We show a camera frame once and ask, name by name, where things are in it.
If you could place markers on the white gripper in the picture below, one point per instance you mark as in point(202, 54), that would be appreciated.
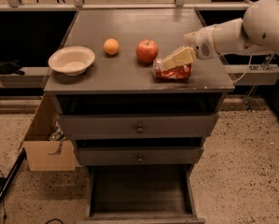
point(199, 43)

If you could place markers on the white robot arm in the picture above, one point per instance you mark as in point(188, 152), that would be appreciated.
point(256, 33)

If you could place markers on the grey wooden drawer cabinet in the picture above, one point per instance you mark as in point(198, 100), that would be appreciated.
point(120, 85)

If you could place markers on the grey top drawer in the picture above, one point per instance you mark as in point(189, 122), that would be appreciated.
point(86, 127)

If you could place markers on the grey middle drawer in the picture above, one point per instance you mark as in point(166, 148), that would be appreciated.
point(96, 156)

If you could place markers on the grey open bottom drawer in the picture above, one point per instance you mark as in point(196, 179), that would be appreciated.
point(141, 194)

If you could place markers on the red apple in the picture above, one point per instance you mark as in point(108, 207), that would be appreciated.
point(147, 50)

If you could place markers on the orange fruit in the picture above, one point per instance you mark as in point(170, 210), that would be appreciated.
point(111, 46)

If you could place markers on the white bowl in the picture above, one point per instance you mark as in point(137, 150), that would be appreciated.
point(71, 61)

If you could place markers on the cardboard box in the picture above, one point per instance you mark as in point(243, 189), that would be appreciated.
point(45, 148)

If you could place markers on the black bag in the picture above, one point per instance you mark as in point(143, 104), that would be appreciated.
point(9, 68)

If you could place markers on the black floor bar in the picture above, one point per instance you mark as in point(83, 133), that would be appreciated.
point(5, 182)

